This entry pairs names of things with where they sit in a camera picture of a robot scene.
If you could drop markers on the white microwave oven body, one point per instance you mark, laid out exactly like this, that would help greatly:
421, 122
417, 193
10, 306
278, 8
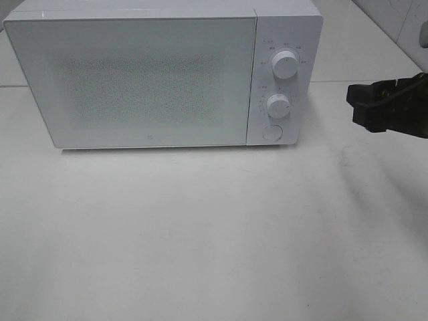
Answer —
278, 24

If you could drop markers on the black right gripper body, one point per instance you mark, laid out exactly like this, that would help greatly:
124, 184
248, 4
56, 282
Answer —
413, 108

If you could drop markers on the white adjacent table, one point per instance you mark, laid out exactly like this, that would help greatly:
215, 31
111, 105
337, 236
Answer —
353, 48

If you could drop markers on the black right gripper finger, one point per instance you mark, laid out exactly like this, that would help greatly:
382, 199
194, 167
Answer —
370, 93
376, 117

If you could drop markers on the round door release button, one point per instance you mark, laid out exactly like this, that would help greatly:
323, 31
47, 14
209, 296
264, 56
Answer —
272, 132

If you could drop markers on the white microwave door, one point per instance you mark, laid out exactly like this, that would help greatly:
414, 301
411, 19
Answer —
138, 83

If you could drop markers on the white microwave knob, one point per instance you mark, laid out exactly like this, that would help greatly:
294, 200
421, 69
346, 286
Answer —
278, 106
285, 64

